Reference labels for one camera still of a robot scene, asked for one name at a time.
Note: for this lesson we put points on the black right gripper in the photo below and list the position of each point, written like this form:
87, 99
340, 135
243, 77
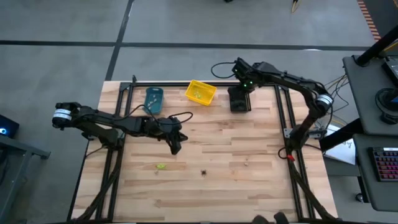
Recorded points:
245, 73

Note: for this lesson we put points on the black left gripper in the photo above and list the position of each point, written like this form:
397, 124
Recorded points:
171, 127

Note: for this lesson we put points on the yellow plastic basket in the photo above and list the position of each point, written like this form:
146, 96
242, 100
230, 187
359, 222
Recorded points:
206, 93

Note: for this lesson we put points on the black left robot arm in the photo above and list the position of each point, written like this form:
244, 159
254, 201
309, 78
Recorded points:
102, 119

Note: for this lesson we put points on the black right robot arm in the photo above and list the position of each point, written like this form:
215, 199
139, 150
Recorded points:
295, 82

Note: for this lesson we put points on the black plastic basket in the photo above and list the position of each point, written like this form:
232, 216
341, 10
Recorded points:
239, 102

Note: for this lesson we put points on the black plastic toy spider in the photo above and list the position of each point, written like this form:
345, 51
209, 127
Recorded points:
203, 172

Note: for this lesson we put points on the green plastic basket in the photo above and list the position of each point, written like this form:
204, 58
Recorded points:
158, 107

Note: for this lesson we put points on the grey desk top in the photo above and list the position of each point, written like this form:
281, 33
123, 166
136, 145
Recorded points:
363, 93

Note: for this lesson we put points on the white paper sheet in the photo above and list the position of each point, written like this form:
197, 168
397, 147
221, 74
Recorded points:
342, 152

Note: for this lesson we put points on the black monitor pole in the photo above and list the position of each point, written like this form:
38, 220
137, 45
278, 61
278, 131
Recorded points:
376, 46

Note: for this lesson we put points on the black mat orange striped edge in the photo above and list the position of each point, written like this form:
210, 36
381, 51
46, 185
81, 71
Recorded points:
370, 21

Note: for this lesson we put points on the black round desk device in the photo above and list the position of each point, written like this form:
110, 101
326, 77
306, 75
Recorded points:
388, 116

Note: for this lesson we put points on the grey keyboard desk shelf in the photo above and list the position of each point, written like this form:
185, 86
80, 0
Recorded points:
363, 186

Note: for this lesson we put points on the black backlit keyboard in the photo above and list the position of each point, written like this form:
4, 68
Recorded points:
385, 165

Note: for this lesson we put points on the black caster wheel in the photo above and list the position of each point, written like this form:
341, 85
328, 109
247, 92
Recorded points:
359, 198

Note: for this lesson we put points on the grey side table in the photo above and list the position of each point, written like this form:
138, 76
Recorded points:
12, 174

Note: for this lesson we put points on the black device with blue light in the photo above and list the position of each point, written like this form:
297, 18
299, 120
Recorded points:
7, 127

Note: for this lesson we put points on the black aluminium rig frame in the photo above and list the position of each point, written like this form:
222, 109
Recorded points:
171, 84

